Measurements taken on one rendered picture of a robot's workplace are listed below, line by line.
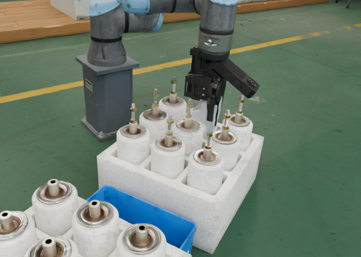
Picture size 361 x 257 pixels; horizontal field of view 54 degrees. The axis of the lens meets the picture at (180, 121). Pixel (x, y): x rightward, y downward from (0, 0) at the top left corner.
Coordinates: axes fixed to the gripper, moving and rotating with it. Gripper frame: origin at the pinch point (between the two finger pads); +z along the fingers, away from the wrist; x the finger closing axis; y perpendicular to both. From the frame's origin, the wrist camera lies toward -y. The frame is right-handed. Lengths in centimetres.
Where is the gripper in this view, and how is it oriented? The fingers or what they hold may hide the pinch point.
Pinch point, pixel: (213, 128)
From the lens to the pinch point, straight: 89.8
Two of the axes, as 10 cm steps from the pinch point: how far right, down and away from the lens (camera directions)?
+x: -3.9, 4.4, -8.1
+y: -9.2, -2.5, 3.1
